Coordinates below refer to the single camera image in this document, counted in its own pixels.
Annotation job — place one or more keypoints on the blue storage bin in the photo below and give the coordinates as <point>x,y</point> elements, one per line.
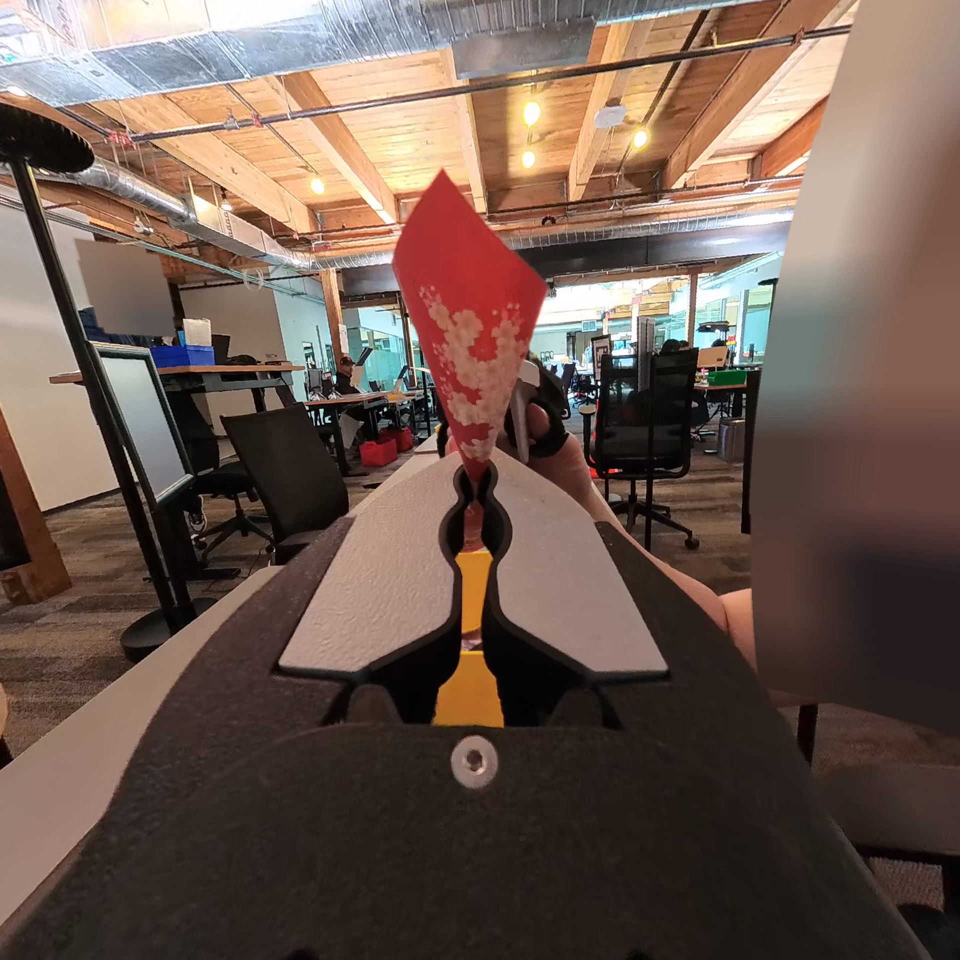
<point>180,355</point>

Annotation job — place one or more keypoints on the green storage bin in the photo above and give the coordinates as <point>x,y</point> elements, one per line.
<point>727,377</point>

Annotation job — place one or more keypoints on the grey trash bin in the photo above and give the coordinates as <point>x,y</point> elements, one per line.
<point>731,442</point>

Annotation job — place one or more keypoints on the silver insulated air duct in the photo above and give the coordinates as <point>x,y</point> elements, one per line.
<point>225,45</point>

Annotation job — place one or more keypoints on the framed screen on floor stand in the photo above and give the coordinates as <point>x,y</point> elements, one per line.
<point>142,420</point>

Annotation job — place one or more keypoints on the wooden beam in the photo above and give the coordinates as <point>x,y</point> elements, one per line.
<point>30,525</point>

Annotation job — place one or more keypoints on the silver spiral air duct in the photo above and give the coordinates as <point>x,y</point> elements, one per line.
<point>127,187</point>

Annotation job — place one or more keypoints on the person's right forearm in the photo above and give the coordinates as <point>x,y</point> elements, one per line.
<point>705,592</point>

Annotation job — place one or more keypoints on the person's right hand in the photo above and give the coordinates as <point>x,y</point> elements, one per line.
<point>574,472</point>

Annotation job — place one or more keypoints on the white ceiling device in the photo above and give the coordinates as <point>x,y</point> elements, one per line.
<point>610,116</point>

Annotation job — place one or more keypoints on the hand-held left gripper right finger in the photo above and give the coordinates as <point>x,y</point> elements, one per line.
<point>570,592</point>

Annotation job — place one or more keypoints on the black ceiling pipe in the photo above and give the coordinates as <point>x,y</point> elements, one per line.
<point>255,120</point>

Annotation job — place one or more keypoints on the wooden top desk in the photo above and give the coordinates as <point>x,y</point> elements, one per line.
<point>187,369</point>

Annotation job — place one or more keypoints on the red tote bag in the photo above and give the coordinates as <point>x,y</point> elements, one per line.
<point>401,439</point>
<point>377,452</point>

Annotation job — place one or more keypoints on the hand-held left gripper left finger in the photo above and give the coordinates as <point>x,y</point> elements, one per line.
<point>375,592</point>

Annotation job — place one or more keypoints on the red floral origami paper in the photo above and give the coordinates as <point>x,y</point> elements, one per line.
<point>465,300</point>

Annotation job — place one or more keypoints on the black framed marker sign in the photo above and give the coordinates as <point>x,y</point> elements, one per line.
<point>601,352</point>

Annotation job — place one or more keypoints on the black mesh office chair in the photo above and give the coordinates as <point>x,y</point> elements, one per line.
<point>645,420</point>

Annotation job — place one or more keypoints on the yellow plastic bin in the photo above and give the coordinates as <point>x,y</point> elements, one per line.
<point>469,697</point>

